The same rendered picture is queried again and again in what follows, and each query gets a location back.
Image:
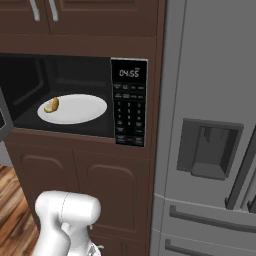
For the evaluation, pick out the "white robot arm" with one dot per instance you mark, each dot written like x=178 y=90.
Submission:
x=66 y=210

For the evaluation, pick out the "black microwave oven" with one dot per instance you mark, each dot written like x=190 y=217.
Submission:
x=130 y=100

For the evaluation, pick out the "brown cupboard door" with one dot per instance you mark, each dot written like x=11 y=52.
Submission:
x=115 y=246
x=106 y=16
x=43 y=173
x=16 y=16
x=113 y=190

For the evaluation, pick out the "grey microwave door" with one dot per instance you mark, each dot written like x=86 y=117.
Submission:
x=4 y=121

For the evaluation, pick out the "white round plate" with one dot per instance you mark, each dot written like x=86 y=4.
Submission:
x=80 y=110

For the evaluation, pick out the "yellow food piece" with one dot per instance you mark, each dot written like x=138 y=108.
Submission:
x=52 y=105

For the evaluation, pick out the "grey fridge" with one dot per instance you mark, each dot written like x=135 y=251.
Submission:
x=206 y=66

